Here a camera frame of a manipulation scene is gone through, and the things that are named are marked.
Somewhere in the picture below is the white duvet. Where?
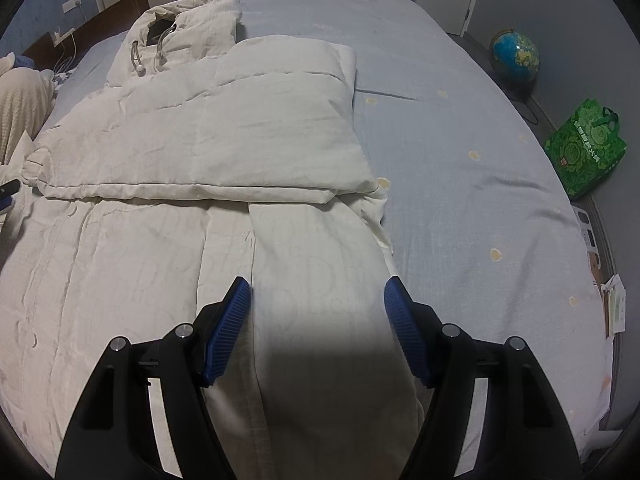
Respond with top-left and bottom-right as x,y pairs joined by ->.
0,0 -> 426,480

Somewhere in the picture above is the white charger cable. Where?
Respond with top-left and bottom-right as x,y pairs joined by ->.
51,30 -> 79,81

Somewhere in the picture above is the blue globe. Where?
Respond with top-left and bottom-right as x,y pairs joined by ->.
489,29 -> 541,86

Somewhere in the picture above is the beige knit blanket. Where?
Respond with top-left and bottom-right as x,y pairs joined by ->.
0,52 -> 56,166

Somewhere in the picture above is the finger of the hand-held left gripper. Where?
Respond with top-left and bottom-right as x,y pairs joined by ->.
0,179 -> 21,213

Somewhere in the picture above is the dark wooden headboard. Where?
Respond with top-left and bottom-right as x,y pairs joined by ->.
22,0 -> 151,61

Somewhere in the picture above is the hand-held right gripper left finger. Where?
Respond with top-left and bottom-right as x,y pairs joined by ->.
54,276 -> 251,480

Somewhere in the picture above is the bed with grey-blue sheet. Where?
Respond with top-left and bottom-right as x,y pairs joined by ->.
50,0 -> 623,441

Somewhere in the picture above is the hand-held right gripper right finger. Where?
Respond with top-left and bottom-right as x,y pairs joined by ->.
383,276 -> 585,480

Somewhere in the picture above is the green shopping bag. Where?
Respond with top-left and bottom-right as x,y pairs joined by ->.
544,99 -> 628,200

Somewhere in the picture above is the white paper sheet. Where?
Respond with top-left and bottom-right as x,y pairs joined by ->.
602,274 -> 628,338

